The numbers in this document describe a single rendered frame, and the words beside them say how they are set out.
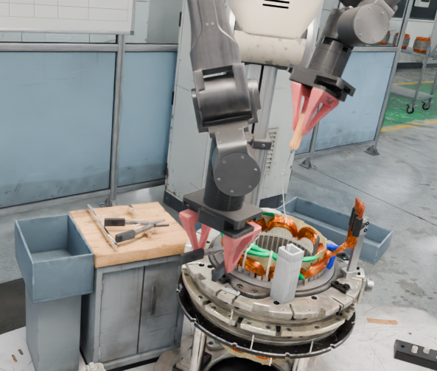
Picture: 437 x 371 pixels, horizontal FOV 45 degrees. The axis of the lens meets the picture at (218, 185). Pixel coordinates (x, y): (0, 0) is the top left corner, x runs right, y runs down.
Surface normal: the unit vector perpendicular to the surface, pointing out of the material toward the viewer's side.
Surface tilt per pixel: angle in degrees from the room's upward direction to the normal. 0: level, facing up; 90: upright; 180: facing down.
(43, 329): 90
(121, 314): 90
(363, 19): 78
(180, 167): 94
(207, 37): 72
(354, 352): 0
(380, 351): 0
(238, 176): 89
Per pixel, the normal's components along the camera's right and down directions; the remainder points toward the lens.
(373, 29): 0.22, 0.21
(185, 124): -0.76, 0.16
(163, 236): 0.12, -0.92
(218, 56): 0.00, 0.08
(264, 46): 0.02, 0.60
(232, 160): 0.05, 0.37
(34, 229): 0.48, 0.40
